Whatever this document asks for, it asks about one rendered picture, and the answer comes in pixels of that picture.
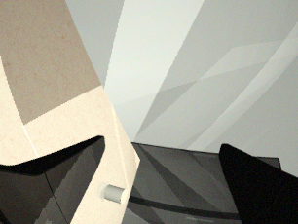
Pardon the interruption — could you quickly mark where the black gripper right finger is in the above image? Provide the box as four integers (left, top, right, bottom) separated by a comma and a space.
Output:
219, 144, 298, 224

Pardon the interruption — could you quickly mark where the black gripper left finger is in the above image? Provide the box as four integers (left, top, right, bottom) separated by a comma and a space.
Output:
0, 135, 106, 224

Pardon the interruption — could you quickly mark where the cream cylinder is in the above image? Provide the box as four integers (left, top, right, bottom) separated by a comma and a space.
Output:
103, 185, 127, 204

